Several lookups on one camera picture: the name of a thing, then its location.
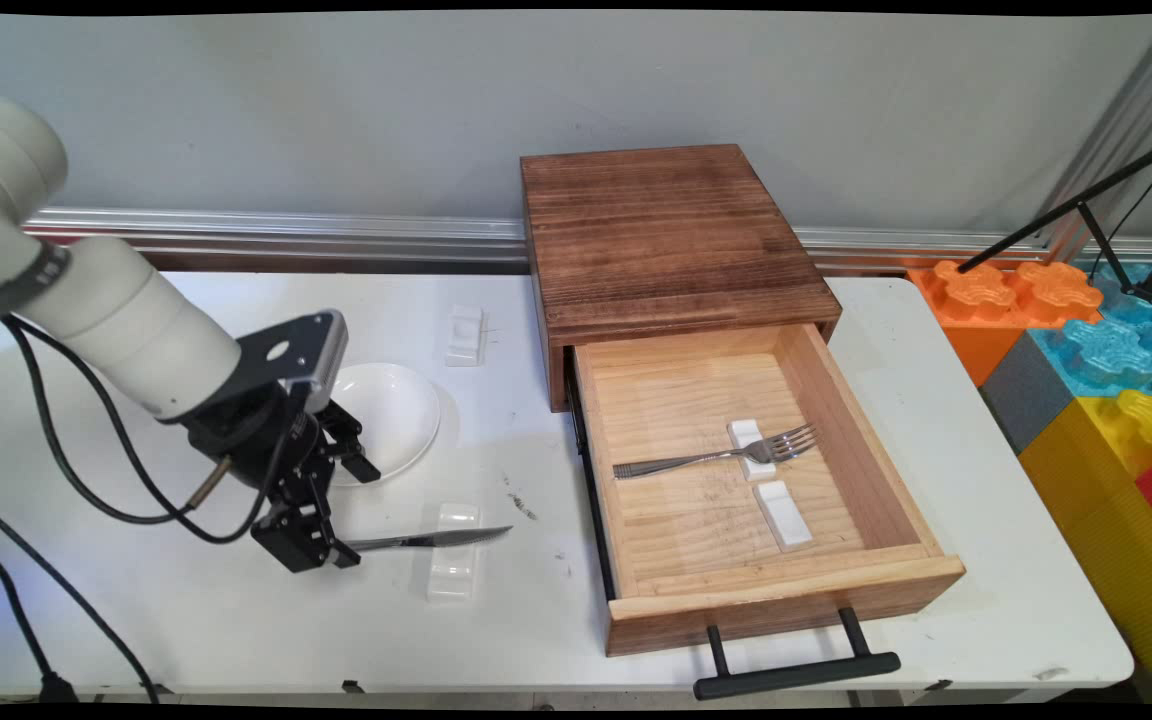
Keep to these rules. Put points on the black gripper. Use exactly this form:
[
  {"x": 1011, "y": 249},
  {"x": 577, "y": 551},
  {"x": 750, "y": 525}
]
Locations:
[{"x": 256, "y": 440}]

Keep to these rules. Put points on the silver metal table knife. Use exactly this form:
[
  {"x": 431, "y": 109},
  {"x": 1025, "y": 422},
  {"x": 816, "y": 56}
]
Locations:
[{"x": 436, "y": 540}]

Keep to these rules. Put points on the silver metal fork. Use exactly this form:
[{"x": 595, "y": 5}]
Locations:
[{"x": 676, "y": 464}]

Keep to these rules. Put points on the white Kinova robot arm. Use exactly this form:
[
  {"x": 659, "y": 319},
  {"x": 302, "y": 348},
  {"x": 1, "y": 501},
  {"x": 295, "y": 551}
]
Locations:
[{"x": 126, "y": 320}]

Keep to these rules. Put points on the white round plate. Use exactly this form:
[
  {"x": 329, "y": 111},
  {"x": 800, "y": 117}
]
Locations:
[{"x": 396, "y": 415}]

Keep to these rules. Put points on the white cutlery rest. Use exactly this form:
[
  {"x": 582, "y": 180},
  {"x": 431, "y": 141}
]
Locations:
[
  {"x": 452, "y": 575},
  {"x": 464, "y": 338},
  {"x": 744, "y": 432},
  {"x": 782, "y": 515}
]

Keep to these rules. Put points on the light wooden drawer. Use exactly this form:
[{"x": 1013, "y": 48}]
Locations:
[{"x": 696, "y": 540}]

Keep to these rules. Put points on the dark wooden drawer cabinet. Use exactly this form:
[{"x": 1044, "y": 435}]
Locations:
[{"x": 666, "y": 230}]

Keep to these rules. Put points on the orange giant building block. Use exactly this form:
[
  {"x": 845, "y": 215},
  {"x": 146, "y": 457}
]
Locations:
[{"x": 996, "y": 300}]

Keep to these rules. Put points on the grey giant building block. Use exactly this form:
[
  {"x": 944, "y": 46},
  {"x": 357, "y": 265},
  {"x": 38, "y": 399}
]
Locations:
[{"x": 1031, "y": 395}]

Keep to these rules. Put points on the yellow giant building block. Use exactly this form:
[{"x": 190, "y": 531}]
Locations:
[{"x": 1106, "y": 520}]

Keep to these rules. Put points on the black tripod stand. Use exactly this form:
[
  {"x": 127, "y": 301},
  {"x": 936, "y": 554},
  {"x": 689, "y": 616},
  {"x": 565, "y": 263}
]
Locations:
[{"x": 1076, "y": 205}]

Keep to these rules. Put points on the blue giant building block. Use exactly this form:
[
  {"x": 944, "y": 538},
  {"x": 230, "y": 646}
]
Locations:
[{"x": 1116, "y": 345}]

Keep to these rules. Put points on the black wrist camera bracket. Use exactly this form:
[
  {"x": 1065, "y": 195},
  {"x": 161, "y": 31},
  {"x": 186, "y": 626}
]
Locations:
[{"x": 291, "y": 355}]

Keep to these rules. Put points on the horizontal aluminium rail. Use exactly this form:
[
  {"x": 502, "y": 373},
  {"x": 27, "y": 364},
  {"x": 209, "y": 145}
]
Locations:
[{"x": 336, "y": 228}]

